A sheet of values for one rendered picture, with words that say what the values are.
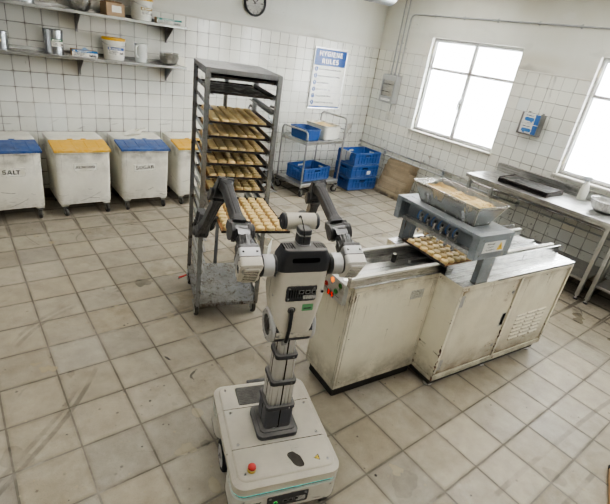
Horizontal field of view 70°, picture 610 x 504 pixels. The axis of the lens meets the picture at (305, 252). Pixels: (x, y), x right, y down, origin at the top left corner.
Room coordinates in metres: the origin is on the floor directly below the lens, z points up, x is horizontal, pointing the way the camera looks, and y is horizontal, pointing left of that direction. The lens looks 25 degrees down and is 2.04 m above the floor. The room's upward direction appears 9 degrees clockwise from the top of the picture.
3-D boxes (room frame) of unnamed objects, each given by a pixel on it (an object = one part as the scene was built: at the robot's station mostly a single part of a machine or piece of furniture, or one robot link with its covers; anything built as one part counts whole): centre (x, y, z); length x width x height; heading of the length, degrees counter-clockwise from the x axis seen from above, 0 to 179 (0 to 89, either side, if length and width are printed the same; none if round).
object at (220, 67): (3.14, 0.66, 0.93); 0.64 x 0.51 x 1.78; 23
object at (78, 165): (4.54, 2.60, 0.38); 0.64 x 0.54 x 0.77; 42
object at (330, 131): (6.66, 0.03, 0.89); 0.44 x 0.36 x 0.20; 50
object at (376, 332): (2.48, -0.50, 0.45); 0.70 x 0.34 x 0.90; 124
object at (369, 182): (7.10, -0.61, 0.10); 0.60 x 0.40 x 0.20; 129
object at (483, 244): (2.77, -0.92, 1.01); 0.72 x 0.33 x 0.34; 34
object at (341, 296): (2.27, -0.20, 0.77); 0.24 x 0.04 x 0.14; 34
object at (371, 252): (2.95, -0.93, 0.87); 2.01 x 0.03 x 0.07; 124
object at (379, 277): (2.71, -1.09, 0.87); 2.01 x 0.03 x 0.07; 124
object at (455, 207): (2.77, -0.92, 1.25); 0.56 x 0.29 x 0.14; 34
